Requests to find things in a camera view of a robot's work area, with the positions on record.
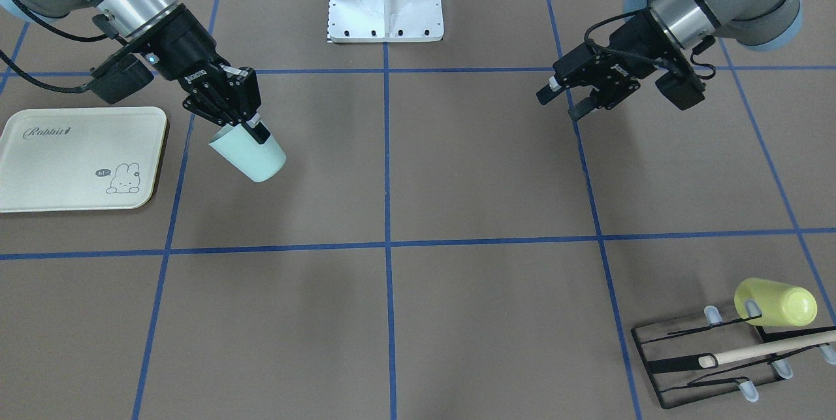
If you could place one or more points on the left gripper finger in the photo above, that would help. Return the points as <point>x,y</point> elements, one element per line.
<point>586,106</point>
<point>553,88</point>

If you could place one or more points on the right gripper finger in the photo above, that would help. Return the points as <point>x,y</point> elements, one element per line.
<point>256,128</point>

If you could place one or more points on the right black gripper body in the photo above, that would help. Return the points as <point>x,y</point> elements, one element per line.
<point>185,49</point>

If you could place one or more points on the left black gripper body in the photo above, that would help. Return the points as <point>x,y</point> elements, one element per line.
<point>626,62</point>

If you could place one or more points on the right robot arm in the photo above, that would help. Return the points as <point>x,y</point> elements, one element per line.
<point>91,21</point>

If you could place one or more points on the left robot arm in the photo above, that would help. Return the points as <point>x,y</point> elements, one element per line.
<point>694,25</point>

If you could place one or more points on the cream rabbit tray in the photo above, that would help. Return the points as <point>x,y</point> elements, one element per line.
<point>70,159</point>

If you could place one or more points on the yellow cup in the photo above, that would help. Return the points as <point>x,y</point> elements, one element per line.
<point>768,303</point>

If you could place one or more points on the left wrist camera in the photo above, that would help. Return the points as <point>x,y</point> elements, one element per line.
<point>683,90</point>

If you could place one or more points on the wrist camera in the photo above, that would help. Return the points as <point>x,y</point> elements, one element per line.
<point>116,79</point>
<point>683,90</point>

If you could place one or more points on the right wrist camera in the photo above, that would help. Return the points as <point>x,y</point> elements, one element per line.
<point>116,79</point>

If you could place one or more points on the black wire cup rack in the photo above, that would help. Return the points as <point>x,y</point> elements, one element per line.
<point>715,352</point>

